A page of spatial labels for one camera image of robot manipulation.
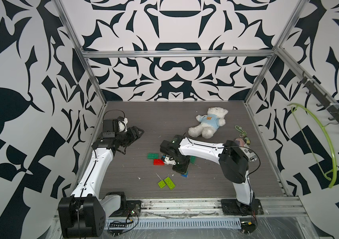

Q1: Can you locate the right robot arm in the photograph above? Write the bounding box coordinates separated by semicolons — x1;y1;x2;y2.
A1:
160;135;255;214

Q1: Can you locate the red lego brick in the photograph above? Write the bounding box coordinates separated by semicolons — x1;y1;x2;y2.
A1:
153;159;165;166

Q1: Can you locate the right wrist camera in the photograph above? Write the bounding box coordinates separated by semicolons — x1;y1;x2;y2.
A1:
161;155;176;165

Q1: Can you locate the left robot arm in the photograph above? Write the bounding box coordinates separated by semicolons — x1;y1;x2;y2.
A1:
58;126;144;239

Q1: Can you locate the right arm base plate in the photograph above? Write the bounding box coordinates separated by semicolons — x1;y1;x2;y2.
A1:
220;199;264;216

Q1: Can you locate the long lime lego brick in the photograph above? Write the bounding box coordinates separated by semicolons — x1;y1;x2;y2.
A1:
164;177;175;190

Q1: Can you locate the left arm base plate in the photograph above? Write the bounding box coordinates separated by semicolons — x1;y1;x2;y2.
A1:
110;200;142;218

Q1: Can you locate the green keychain cord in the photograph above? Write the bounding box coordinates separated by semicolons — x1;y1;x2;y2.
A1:
234;125;248;137

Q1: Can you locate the small lime lego brick lower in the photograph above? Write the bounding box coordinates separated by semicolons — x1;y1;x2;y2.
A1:
157;180;166;189

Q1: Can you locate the dark green lego brick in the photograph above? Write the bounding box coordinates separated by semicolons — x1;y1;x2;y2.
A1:
190;156;196;164
147;153;159;159

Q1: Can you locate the white teddy bear blue shirt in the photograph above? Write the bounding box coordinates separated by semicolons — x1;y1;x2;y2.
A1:
188;107;229;139

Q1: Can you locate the black connector box right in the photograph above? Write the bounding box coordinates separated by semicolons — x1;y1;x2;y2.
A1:
240;221;257;235

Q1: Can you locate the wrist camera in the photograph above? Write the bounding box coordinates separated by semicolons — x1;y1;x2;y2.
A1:
161;155;176;165
103;117;128;133

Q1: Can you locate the black usb hub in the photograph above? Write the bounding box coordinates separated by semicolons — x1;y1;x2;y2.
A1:
108;221;128;230

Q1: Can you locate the white slotted cable duct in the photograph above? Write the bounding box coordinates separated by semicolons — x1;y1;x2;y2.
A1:
104;218;241;230

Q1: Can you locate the green plastic hanger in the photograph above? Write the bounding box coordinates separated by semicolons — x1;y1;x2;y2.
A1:
288;103;338;189

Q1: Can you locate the black wall hook rail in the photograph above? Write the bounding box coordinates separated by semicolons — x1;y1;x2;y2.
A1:
298;71;339;124

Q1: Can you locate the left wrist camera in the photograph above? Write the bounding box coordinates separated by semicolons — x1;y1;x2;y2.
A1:
103;117;128;133

